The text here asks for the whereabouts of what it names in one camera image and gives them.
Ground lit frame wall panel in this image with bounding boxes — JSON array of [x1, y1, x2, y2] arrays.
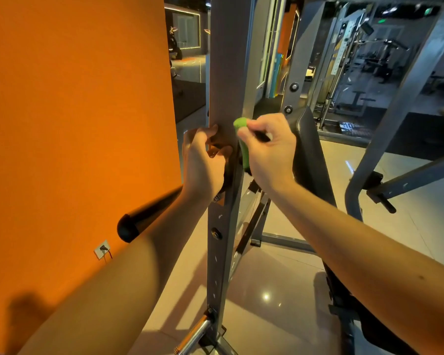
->
[[165, 5, 202, 50]]

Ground green cleaning cloth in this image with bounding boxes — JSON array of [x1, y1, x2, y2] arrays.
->
[[232, 116, 271, 175]]

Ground person's left hand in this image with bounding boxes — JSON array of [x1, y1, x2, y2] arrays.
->
[[180, 125, 234, 208]]

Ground grey steel gym machine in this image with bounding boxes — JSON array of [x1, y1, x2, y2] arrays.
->
[[174, 0, 444, 355]]

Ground person's left forearm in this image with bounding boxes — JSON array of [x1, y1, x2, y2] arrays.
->
[[18, 192, 212, 355]]

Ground grey cable machine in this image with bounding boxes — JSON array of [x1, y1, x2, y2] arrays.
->
[[314, 3, 430, 138]]

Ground person's right forearm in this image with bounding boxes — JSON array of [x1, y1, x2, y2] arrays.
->
[[274, 181, 444, 355]]

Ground white wall outlet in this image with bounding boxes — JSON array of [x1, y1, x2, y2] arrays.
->
[[93, 240, 112, 261]]

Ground person's right hand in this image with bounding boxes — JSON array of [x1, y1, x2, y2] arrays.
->
[[237, 113, 298, 195]]

